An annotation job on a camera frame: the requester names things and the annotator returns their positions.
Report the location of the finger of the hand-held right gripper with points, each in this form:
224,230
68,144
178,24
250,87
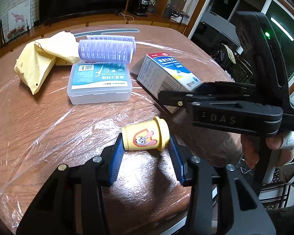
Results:
227,85
171,97

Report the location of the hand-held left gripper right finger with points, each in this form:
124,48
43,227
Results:
177,161

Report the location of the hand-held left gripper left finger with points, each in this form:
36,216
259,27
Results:
116,161

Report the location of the white and blue medicine box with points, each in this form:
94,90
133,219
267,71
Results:
166,76

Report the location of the yellow cartoon rabbit cup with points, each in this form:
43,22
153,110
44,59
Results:
144,137

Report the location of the person's right hand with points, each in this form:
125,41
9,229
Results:
250,151

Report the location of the patterned dark cloth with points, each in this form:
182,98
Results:
223,53

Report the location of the clear dental floss box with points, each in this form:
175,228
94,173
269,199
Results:
100,83

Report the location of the glass sliding door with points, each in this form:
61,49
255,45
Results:
223,9

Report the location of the purple hair roller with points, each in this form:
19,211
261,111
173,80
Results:
105,50

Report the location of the white feather ornament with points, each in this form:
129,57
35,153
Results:
190,3

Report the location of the black coffee machine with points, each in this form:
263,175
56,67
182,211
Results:
139,3

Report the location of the small green potted plant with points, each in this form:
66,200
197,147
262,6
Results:
153,0

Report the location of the yellow paper bag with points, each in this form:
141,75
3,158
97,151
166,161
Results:
36,63

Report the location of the giraffe picture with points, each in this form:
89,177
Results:
18,14

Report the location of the wooden wall cabinet unit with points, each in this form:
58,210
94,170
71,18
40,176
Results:
152,19

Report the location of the red flower picture frame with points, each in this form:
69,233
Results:
14,33

